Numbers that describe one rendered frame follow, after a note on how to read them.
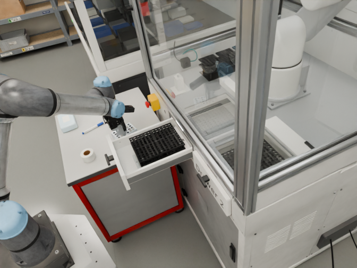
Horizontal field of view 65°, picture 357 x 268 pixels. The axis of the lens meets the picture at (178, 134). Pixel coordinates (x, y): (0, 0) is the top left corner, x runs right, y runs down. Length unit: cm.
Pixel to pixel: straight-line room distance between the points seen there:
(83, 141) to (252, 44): 128
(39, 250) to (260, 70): 95
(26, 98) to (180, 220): 145
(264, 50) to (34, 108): 70
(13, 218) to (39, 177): 175
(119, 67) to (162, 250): 126
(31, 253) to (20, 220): 15
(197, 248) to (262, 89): 150
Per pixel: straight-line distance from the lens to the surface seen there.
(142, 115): 173
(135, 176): 126
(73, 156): 164
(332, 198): 142
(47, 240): 120
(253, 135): 71
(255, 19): 56
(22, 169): 298
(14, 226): 107
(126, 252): 208
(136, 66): 202
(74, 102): 107
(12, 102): 98
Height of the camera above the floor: 182
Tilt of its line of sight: 43 degrees down
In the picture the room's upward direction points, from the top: 10 degrees counter-clockwise
